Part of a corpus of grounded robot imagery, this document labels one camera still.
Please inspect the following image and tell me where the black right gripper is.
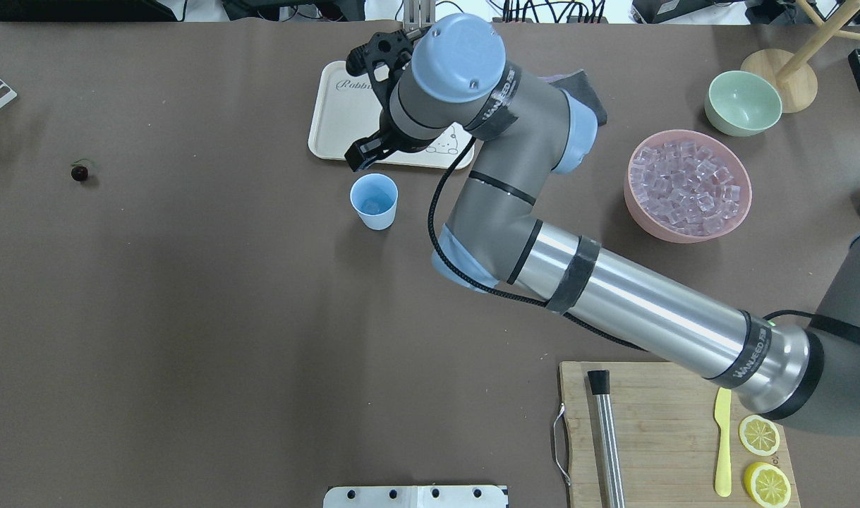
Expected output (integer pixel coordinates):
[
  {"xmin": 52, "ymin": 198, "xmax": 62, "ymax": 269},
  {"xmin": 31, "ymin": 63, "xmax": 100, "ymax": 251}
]
[{"xmin": 344, "ymin": 30, "xmax": 430, "ymax": 171}]

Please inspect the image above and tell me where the aluminium frame post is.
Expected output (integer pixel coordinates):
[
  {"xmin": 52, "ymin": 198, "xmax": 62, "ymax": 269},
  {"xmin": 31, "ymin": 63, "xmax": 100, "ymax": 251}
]
[{"xmin": 401, "ymin": 0, "xmax": 437, "ymax": 31}]

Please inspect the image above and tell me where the wooden mug tree stand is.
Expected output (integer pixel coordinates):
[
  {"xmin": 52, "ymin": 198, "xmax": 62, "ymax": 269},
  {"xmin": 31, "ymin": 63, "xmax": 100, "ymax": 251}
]
[{"xmin": 740, "ymin": 1, "xmax": 860, "ymax": 114}]

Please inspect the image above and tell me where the clear ice cubes pile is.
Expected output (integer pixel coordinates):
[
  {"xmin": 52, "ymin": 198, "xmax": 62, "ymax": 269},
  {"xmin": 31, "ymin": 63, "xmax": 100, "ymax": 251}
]
[{"xmin": 629, "ymin": 141, "xmax": 742, "ymax": 236}]

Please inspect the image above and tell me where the lemon half upper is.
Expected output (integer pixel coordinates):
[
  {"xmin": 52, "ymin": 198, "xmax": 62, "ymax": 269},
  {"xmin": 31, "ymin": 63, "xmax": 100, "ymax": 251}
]
[{"xmin": 737, "ymin": 415, "xmax": 781, "ymax": 456}]

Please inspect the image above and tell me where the steel muddler black tip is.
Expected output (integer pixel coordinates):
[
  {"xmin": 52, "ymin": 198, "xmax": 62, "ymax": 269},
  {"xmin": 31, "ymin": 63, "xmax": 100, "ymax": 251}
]
[{"xmin": 587, "ymin": 370, "xmax": 626, "ymax": 507}]

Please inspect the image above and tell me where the cream rabbit tray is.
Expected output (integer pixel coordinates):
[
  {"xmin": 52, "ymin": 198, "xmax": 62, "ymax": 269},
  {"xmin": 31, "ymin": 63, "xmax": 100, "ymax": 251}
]
[{"xmin": 308, "ymin": 61, "xmax": 471, "ymax": 170}]

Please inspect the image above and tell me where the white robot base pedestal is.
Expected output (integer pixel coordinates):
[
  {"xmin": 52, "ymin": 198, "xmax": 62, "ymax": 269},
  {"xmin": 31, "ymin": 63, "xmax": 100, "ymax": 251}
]
[{"xmin": 322, "ymin": 485, "xmax": 510, "ymax": 507}]

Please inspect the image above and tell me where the mint green bowl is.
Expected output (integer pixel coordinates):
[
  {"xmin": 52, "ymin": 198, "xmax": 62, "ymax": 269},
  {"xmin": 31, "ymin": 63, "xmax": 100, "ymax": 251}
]
[{"xmin": 704, "ymin": 70, "xmax": 782, "ymax": 136}]

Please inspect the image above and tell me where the lemon half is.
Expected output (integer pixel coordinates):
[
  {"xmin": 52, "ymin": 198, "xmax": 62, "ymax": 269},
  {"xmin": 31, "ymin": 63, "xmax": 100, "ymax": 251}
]
[
  {"xmin": 737, "ymin": 415, "xmax": 781, "ymax": 456},
  {"xmin": 743, "ymin": 462, "xmax": 793, "ymax": 507}
]

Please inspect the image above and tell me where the lemon half lower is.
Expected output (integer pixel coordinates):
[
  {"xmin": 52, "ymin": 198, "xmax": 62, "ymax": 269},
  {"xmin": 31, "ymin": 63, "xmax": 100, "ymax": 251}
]
[{"xmin": 743, "ymin": 462, "xmax": 793, "ymax": 507}]

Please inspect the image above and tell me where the wooden cutting board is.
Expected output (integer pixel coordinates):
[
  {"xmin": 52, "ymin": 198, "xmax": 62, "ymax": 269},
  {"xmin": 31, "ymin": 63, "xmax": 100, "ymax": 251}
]
[{"xmin": 559, "ymin": 361, "xmax": 762, "ymax": 507}]

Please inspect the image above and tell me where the blue plastic cup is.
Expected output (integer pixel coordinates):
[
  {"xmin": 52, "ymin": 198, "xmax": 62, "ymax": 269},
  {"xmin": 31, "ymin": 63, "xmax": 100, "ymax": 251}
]
[{"xmin": 349, "ymin": 173, "xmax": 399, "ymax": 231}]

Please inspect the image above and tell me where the yellow plastic knife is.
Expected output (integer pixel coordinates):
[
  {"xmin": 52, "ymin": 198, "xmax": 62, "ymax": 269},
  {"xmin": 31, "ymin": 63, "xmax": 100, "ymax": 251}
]
[{"xmin": 713, "ymin": 388, "xmax": 732, "ymax": 497}]

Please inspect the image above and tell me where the pink bowl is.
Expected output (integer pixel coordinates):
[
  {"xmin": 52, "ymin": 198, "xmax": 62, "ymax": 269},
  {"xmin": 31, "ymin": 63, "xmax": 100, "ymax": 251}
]
[{"xmin": 624, "ymin": 129, "xmax": 753, "ymax": 244}]

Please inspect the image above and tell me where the grey folded cloth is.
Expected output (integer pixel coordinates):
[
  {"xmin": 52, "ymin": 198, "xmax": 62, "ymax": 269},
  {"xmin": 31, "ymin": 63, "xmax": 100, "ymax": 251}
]
[{"xmin": 540, "ymin": 68, "xmax": 608, "ymax": 126}]

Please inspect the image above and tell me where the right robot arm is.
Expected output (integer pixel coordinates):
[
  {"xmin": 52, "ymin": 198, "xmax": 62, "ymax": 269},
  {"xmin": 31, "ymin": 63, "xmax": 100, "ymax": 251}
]
[{"xmin": 345, "ymin": 13, "xmax": 860, "ymax": 436}]

